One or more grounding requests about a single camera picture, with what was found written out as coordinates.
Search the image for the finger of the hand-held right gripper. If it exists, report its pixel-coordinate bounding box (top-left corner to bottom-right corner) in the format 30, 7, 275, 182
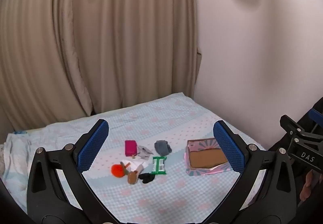
280, 114, 323, 144
308, 108, 323, 129

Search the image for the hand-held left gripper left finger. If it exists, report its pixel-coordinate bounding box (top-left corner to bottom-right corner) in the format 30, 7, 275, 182
26, 118, 121, 224

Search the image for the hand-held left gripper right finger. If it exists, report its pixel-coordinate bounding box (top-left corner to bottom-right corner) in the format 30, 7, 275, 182
202, 120, 297, 224

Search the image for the patterned cardboard box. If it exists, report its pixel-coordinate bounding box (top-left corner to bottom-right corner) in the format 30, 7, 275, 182
185, 138, 233, 177

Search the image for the pink pouch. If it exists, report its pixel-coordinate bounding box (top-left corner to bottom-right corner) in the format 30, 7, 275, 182
125, 140, 138, 158

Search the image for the white cloth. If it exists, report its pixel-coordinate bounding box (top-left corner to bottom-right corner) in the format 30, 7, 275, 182
0, 132, 38, 189
123, 159, 148, 173

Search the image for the grey wiping cloth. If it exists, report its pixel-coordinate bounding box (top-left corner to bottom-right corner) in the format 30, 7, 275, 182
137, 145, 154, 160

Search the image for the black sock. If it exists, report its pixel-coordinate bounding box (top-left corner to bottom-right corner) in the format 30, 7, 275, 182
138, 173, 156, 184

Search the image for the green tissue packet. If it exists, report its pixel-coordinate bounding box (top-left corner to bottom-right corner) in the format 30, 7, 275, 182
151, 156, 168, 175

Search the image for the person's right hand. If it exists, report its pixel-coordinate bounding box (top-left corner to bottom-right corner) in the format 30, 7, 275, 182
300, 170, 323, 202

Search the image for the orange pom-pom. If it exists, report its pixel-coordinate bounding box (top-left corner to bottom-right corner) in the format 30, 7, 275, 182
111, 164, 126, 179

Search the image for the brown plush toy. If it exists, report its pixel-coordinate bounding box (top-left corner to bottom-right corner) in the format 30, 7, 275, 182
127, 169, 140, 185

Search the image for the white crumpled cloth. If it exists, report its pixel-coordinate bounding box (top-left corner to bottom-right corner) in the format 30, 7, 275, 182
0, 132, 38, 189

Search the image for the light blue patterned bed sheet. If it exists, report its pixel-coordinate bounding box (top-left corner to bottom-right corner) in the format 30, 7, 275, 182
0, 92, 268, 224

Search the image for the beige curtain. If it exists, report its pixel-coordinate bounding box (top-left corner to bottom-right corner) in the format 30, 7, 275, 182
0, 0, 203, 132

